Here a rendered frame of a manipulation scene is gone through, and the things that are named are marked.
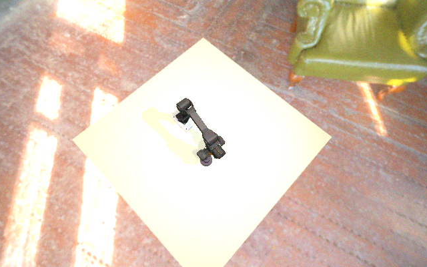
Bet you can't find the dark grey stepped round pedestal with shaft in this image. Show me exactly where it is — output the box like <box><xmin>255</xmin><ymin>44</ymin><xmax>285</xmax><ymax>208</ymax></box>
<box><xmin>200</xmin><ymin>156</ymin><xmax>212</xmax><ymax>166</ymax></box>

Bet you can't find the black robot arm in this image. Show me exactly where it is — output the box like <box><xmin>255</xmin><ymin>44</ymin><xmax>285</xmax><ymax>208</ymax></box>
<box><xmin>175</xmin><ymin>97</ymin><xmax>226</xmax><ymax>159</ymax></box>

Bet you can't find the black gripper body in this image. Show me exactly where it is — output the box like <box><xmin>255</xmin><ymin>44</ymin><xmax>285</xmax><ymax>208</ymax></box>
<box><xmin>197</xmin><ymin>136</ymin><xmax>226</xmax><ymax>161</ymax></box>

